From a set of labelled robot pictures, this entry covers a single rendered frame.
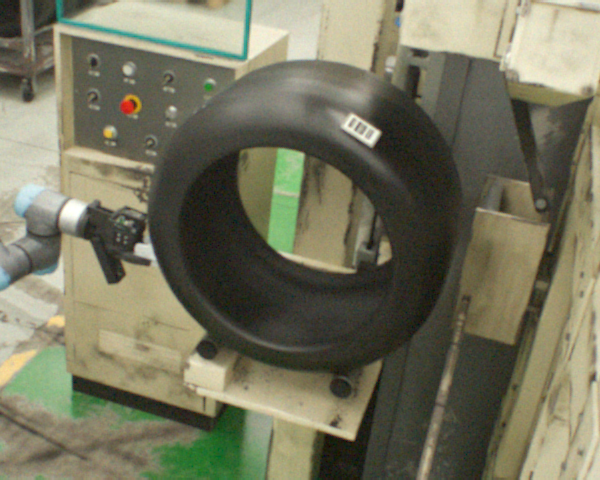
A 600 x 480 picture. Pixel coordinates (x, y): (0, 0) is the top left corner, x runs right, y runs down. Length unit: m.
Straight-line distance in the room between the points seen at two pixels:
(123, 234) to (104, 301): 1.00
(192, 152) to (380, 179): 0.33
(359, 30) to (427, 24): 0.68
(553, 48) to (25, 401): 2.36
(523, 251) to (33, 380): 1.89
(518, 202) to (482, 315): 0.27
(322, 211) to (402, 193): 0.52
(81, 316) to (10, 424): 0.42
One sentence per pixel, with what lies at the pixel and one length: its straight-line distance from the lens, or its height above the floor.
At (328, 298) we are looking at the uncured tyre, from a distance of 1.79.
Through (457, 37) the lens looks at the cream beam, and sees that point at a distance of 1.02.
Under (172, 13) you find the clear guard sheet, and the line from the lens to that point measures 2.23.
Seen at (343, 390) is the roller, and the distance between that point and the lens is 1.60.
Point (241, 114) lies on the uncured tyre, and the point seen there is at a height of 1.42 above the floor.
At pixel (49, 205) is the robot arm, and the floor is 1.10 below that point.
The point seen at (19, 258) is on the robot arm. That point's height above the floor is 1.00.
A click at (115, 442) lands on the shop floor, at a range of 2.78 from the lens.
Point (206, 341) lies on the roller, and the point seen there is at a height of 0.92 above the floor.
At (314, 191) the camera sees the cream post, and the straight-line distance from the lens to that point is 1.83.
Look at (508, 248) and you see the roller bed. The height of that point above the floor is 1.13.
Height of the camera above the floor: 1.90
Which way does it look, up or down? 29 degrees down
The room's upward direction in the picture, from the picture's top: 7 degrees clockwise
